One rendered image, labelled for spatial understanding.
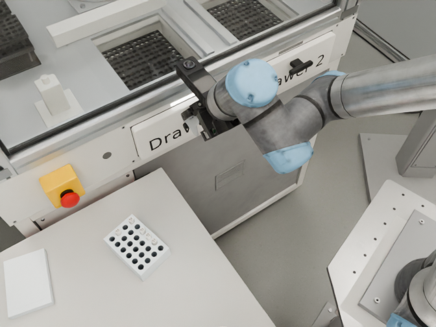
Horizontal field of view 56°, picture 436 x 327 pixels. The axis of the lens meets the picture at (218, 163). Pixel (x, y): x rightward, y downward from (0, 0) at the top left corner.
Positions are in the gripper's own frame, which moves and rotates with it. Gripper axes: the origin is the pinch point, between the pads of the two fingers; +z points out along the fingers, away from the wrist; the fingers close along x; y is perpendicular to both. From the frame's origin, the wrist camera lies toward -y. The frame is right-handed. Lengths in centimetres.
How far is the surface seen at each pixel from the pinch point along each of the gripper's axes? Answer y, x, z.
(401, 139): 53, 114, 71
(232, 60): -6.5, 13.0, -4.6
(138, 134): -1.0, -13.7, 0.5
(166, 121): -1.0, -6.5, 0.5
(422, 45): 18, 161, 79
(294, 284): 76, 24, 58
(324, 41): -1.4, 41.6, -0.1
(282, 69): 0.2, 28.0, 2.2
